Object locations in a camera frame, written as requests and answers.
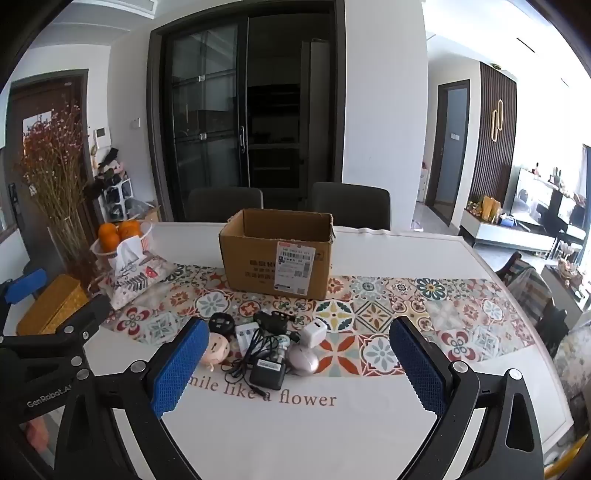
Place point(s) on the silver oval mouse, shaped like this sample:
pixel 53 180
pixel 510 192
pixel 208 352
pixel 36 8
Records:
pixel 303 358

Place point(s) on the white masked figurine toy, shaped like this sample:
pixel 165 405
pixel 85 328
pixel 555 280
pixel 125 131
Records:
pixel 281 346

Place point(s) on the dark dining chair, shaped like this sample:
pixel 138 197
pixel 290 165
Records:
pixel 348 205
pixel 224 205

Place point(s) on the pink face toy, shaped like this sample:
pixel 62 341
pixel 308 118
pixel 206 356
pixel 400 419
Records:
pixel 218 348

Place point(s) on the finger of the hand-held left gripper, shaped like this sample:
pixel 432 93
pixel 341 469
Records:
pixel 25 286
pixel 87 314

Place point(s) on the white cube wall plug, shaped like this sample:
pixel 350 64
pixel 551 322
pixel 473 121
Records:
pixel 315 334

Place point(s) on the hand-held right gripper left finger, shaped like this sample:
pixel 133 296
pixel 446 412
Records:
pixel 180 364

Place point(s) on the dark framed interior door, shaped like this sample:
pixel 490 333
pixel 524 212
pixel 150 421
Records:
pixel 450 147

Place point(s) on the black round plug adapter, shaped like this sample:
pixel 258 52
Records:
pixel 221 321

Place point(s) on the dried flower bunch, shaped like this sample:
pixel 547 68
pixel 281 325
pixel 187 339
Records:
pixel 53 161

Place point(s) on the floral upholstered seat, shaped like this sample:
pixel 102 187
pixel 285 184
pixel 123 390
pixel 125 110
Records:
pixel 575 369

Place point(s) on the patterned fabric tissue cover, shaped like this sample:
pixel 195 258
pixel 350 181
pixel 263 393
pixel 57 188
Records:
pixel 138 281

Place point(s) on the wooden chair with plaid cushion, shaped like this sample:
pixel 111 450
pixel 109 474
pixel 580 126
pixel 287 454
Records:
pixel 531 290

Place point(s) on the orange fruit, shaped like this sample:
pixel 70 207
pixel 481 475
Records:
pixel 108 236
pixel 129 229

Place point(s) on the dark sliding glass door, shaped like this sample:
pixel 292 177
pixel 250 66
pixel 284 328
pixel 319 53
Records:
pixel 207 115

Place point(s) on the brown cardboard box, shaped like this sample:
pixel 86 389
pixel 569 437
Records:
pixel 249 267

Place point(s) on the brown entrance door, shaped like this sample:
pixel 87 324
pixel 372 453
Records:
pixel 18 152

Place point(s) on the person's left hand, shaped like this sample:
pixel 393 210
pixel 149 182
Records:
pixel 37 434

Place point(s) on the black power adapter brick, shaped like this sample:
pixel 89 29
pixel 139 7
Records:
pixel 268 374

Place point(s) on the white shoe rack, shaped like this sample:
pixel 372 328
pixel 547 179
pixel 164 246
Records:
pixel 117 198

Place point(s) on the patterned white tablecloth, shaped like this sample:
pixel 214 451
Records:
pixel 369 318

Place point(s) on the flat screen television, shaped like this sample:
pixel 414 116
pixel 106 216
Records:
pixel 545 198

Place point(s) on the white wall intercom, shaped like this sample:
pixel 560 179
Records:
pixel 101 137

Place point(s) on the red door poster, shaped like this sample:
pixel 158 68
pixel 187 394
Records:
pixel 34 127

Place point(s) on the white television cabinet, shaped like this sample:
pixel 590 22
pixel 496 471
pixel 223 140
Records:
pixel 508 235

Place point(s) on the yellow woven box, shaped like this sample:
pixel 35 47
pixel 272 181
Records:
pixel 53 304

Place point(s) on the yellow gift bag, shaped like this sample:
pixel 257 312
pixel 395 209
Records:
pixel 490 208

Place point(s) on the white fruit basket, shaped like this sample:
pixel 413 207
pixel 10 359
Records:
pixel 145 240

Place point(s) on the gold wall ornament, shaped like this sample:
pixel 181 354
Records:
pixel 496 119

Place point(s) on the glass vase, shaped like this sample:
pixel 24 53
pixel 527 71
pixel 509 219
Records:
pixel 74 254

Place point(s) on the dark clutter pile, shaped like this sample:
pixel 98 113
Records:
pixel 108 164

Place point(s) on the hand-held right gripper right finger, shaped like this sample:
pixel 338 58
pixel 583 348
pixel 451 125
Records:
pixel 418 369

